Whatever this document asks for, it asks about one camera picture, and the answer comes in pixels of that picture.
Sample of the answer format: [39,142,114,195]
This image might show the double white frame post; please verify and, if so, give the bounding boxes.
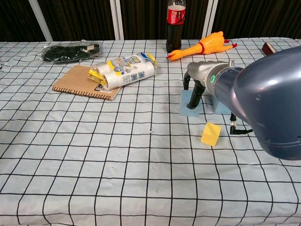
[109,0,125,40]

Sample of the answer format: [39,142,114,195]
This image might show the cola bottle red label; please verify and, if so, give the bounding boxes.
[166,0,187,53]

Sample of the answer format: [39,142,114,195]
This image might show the black gloves in plastic bag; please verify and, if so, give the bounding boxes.
[40,40,104,64]

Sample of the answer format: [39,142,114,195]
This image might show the long dark red box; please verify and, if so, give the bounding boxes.
[261,41,278,55]

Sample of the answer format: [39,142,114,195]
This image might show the small yellow foam block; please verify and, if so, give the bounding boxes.
[200,122,222,147]

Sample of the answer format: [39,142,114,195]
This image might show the slanted white frame post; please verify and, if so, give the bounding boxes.
[28,0,54,42]

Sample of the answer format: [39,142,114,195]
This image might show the brown spiral notebook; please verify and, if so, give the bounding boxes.
[51,65,123,101]

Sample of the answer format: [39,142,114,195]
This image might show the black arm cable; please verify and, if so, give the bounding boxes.
[229,112,254,135]

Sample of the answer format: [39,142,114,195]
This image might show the pack of white rolls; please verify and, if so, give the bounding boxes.
[87,52,158,91]

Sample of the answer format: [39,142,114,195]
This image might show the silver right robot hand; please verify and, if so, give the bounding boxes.
[184,60,227,110]

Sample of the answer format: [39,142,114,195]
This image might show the checkered light blue tablecloth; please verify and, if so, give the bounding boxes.
[0,37,301,226]

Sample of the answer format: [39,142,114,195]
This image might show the yellow rubber chicken toy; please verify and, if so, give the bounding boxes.
[166,31,238,62]

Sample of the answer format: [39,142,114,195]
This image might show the medium blue foam block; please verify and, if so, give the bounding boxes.
[180,90,205,118]

